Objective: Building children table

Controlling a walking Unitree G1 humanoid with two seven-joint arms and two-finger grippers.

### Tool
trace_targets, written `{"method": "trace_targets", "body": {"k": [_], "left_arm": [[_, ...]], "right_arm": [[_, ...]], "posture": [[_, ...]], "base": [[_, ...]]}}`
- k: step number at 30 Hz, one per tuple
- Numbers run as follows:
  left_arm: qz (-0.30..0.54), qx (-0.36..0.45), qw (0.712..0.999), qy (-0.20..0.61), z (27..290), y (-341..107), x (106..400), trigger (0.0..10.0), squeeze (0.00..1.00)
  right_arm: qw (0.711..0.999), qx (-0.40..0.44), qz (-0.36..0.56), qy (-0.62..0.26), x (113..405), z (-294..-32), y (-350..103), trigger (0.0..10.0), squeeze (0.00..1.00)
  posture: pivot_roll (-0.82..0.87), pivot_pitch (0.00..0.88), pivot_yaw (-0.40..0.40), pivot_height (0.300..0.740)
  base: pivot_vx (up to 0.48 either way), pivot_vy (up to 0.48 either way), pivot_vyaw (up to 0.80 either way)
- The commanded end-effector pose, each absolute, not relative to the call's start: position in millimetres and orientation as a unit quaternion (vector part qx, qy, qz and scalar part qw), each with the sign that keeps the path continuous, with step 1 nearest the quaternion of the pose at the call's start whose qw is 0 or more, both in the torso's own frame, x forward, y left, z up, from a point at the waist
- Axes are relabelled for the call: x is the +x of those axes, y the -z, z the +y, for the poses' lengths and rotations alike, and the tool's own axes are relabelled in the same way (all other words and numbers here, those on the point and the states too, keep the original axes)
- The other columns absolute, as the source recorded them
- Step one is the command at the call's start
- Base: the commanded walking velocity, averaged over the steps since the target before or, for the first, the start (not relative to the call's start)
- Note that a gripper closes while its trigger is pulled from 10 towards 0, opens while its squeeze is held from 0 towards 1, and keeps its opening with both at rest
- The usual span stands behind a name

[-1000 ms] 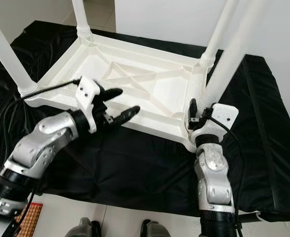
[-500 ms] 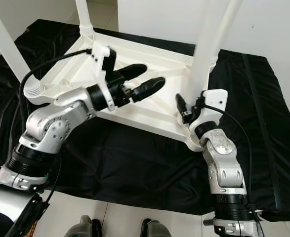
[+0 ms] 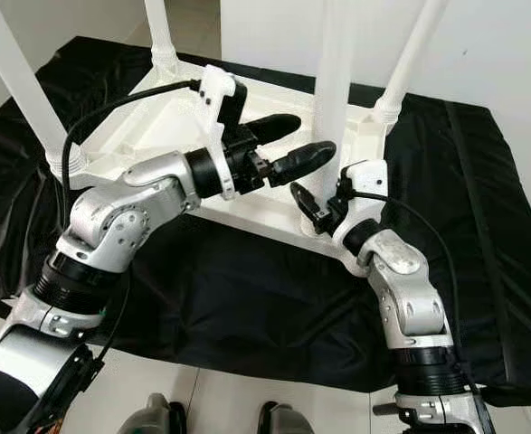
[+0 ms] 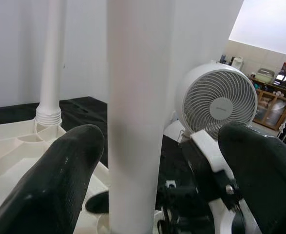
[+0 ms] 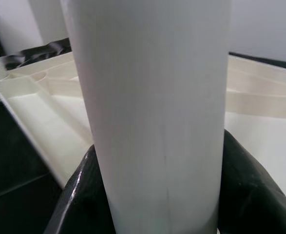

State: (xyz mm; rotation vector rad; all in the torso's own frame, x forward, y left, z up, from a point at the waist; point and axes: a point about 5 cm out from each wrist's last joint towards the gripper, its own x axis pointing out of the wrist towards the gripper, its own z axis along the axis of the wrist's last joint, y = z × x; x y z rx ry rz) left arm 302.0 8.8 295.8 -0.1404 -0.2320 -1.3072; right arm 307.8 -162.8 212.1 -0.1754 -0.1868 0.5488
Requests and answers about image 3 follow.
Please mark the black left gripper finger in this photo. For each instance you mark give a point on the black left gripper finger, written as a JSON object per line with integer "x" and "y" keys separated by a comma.
{"x": 276, "y": 127}
{"x": 306, "y": 160}

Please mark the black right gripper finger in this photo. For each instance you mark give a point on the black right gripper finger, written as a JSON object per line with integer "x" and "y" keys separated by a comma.
{"x": 304, "y": 199}
{"x": 346, "y": 185}

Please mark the white plastic table leg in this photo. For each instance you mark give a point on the white plastic table leg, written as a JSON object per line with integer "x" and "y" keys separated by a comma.
{"x": 414, "y": 45}
{"x": 333, "y": 63}
{"x": 159, "y": 27}
{"x": 21, "y": 81}

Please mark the white plastic children table top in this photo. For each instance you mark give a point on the white plastic children table top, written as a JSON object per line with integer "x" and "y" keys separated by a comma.
{"x": 147, "y": 117}

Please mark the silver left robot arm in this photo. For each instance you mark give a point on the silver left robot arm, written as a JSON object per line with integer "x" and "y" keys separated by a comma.
{"x": 120, "y": 217}

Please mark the black table cloth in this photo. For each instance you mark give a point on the black table cloth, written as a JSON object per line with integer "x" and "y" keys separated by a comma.
{"x": 482, "y": 226}

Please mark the grey right robot foot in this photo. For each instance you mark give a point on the grey right robot foot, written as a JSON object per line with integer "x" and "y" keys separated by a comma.
{"x": 283, "y": 419}

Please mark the grey robot foot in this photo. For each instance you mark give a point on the grey robot foot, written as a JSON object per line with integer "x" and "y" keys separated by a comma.
{"x": 147, "y": 416}
{"x": 283, "y": 419}

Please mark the grey left robot foot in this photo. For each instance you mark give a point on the grey left robot foot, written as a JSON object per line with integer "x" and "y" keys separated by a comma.
{"x": 147, "y": 416}

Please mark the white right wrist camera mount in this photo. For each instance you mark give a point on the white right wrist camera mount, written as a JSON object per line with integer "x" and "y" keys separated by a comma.
{"x": 372, "y": 181}

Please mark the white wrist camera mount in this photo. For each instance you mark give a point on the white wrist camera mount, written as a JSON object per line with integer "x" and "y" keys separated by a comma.
{"x": 215, "y": 90}
{"x": 372, "y": 181}

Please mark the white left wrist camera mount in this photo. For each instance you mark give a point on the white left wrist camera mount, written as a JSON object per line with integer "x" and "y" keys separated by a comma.
{"x": 215, "y": 90}

